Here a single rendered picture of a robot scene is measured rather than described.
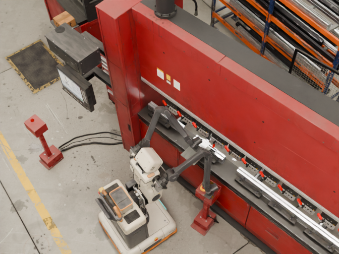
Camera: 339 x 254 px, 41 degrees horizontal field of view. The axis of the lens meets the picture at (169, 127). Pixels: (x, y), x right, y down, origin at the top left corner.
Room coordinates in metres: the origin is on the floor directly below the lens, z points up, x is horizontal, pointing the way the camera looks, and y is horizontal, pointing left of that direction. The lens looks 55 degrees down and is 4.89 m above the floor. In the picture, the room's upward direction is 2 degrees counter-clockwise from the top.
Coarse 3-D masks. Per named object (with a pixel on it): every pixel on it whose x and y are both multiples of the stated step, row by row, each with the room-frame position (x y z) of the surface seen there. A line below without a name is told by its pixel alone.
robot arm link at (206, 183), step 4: (204, 156) 2.15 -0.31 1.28; (208, 156) 2.11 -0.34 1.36; (204, 160) 2.12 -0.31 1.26; (208, 160) 2.08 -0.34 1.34; (204, 164) 2.10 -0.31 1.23; (208, 164) 2.08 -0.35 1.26; (204, 168) 2.08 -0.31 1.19; (208, 168) 2.07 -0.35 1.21; (204, 172) 2.06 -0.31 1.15; (208, 172) 2.05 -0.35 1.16; (204, 176) 2.04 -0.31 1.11; (208, 176) 2.03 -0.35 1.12; (204, 180) 2.02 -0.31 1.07; (208, 180) 2.01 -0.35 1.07; (204, 184) 1.99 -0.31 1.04; (208, 184) 1.99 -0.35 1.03; (204, 188) 1.97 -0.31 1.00
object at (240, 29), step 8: (240, 24) 4.84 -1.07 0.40; (240, 32) 4.70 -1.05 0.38; (248, 32) 4.68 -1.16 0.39; (256, 32) 4.69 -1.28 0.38; (248, 40) 4.55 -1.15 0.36; (256, 40) 4.47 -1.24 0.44; (272, 48) 4.36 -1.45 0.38; (272, 56) 4.15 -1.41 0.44; (280, 56) 4.21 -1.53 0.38; (280, 64) 4.02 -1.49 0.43; (288, 64) 4.06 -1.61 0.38; (296, 72) 3.90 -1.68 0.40; (312, 80) 3.76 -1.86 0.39; (320, 88) 3.64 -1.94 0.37; (328, 88) 3.60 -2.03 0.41
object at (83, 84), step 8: (64, 72) 2.98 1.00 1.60; (72, 72) 3.00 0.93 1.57; (72, 80) 2.88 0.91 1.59; (80, 80) 2.89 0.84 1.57; (64, 88) 3.04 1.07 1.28; (80, 88) 2.80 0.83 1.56; (88, 88) 2.77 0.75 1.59; (72, 96) 2.95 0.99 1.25; (88, 96) 2.76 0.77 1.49; (88, 104) 2.75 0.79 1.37
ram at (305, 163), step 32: (160, 64) 2.85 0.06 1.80; (192, 64) 2.58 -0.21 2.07; (192, 96) 2.57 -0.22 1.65; (224, 96) 2.33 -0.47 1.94; (224, 128) 2.30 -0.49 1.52; (256, 128) 2.08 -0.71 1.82; (288, 128) 1.90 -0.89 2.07; (288, 160) 1.84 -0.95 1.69; (320, 160) 1.68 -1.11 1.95; (320, 192) 1.60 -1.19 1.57
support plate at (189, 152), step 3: (189, 147) 2.44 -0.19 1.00; (207, 147) 2.43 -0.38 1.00; (186, 150) 2.40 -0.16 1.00; (189, 150) 2.40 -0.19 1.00; (192, 150) 2.40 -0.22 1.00; (183, 153) 2.37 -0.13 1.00; (186, 153) 2.37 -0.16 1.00; (189, 153) 2.37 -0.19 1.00; (192, 153) 2.36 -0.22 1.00; (183, 156) 2.33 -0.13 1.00; (186, 156) 2.33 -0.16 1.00; (189, 156) 2.33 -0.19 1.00; (186, 159) 2.30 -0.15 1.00; (195, 162) 2.26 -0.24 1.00
